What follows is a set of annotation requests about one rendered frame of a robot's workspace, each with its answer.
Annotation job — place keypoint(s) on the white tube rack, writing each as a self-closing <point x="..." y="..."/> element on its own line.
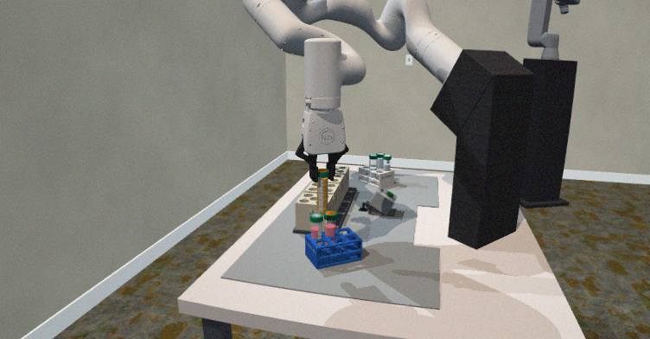
<point x="385" y="179"/>

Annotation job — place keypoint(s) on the beige bucket adapter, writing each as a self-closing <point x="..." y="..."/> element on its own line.
<point x="333" y="189"/>
<point x="342" y="170"/>
<point x="339" y="179"/>
<point x="305" y="206"/>

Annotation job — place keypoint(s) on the blue tube rack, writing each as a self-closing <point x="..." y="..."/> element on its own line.
<point x="350" y="239"/>

